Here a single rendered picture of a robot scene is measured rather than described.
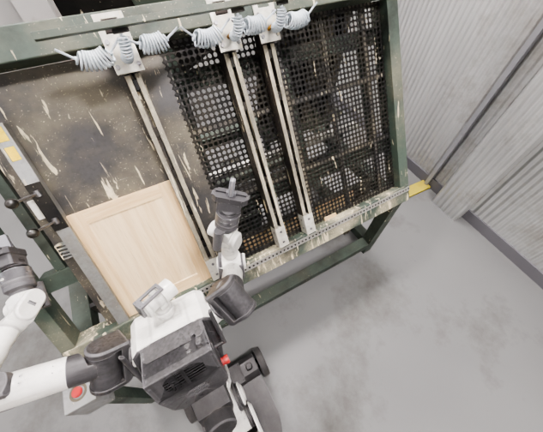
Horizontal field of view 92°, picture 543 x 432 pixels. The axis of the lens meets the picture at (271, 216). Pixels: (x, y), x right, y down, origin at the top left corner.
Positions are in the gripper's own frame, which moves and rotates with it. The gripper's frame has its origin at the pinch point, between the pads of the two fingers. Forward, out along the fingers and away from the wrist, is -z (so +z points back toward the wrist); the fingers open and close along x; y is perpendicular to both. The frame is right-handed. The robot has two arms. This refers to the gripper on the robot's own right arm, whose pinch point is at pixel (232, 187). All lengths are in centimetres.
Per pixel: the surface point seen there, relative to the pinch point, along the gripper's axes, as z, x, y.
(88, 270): 58, 57, -4
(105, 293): 69, 50, -7
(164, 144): 9.0, 33.0, 31.9
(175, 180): 24.9, 28.0, 29.2
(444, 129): 23, -189, 194
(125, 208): 36, 46, 17
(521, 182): 30, -231, 124
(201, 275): 71, 10, 12
